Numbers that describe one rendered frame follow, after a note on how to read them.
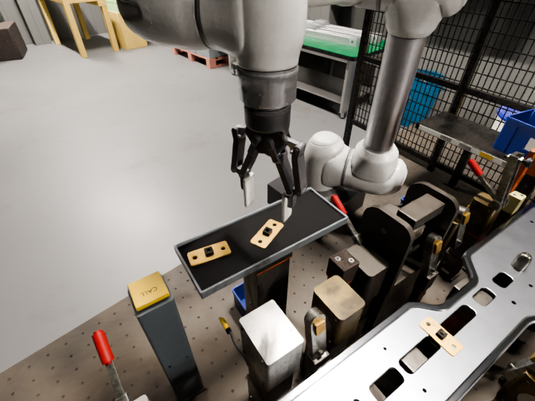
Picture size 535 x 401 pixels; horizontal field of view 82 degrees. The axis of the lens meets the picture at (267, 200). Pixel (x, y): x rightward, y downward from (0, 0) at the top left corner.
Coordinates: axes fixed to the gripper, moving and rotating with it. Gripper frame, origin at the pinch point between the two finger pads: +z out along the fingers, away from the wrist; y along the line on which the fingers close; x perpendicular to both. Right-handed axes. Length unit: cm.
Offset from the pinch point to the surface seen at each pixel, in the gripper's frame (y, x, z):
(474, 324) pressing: 46, 14, 26
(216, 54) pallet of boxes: -343, 393, 105
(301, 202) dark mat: 1.4, 13.6, 9.6
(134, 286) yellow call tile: -14.0, -24.5, 9.6
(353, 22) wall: -128, 432, 44
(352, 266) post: 18.2, 6.3, 15.7
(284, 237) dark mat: 3.7, 1.1, 9.6
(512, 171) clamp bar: 45, 54, 8
